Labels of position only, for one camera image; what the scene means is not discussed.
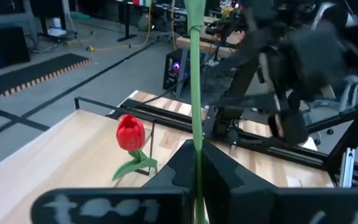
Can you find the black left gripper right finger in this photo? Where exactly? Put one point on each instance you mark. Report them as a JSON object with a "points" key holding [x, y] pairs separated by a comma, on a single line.
{"points": [[235, 199]]}

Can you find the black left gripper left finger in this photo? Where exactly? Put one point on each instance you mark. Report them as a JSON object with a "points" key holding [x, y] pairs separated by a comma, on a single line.
{"points": [[172, 186]]}

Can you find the red artificial tulip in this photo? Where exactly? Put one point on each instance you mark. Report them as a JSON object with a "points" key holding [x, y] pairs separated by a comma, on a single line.
{"points": [[130, 133]]}

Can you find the pink artificial tulip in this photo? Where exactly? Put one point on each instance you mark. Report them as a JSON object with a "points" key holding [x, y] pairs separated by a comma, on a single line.
{"points": [[196, 93]]}

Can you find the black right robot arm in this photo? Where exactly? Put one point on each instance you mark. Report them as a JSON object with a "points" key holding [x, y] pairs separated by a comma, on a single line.
{"points": [[315, 56]]}

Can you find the small wooden shelf table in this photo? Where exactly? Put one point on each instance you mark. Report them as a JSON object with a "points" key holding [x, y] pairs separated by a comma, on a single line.
{"points": [[57, 155]]}

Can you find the black computer tower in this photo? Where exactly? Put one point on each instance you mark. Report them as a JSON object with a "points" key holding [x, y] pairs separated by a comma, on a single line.
{"points": [[171, 71]]}

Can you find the wooden workbench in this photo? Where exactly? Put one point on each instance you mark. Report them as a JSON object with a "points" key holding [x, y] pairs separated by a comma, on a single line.
{"points": [[197, 45]]}

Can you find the black floor stand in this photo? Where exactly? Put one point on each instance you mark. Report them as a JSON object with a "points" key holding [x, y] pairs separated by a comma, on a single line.
{"points": [[126, 18]]}

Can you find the black floor mat striped edge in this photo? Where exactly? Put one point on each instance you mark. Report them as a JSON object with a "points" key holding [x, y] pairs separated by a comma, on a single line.
{"points": [[33, 73]]}

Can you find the yellow flower bouquet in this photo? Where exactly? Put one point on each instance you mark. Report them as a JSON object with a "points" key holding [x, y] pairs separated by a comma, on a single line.
{"points": [[227, 12]]}

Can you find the black case blue lights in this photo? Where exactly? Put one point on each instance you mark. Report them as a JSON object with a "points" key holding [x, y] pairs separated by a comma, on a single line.
{"points": [[8, 46]]}

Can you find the silver corner bracket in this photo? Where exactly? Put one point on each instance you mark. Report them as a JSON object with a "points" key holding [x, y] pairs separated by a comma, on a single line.
{"points": [[346, 168]]}

